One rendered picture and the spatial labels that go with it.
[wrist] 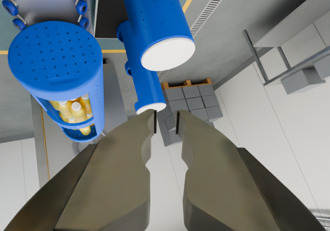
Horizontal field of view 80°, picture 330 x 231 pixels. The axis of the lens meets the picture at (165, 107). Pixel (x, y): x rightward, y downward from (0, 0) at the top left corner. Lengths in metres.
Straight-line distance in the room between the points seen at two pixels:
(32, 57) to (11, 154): 4.86
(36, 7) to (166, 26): 0.49
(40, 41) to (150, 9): 0.48
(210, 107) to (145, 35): 3.51
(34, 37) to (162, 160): 5.19
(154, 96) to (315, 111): 2.75
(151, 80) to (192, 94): 2.51
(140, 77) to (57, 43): 1.08
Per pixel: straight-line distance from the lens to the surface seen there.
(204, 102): 4.28
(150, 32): 0.95
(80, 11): 0.78
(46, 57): 0.77
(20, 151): 5.54
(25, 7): 0.86
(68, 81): 0.72
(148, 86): 1.74
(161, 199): 5.69
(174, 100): 3.95
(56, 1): 0.83
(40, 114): 1.81
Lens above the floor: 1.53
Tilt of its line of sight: 15 degrees down
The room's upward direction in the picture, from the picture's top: 164 degrees clockwise
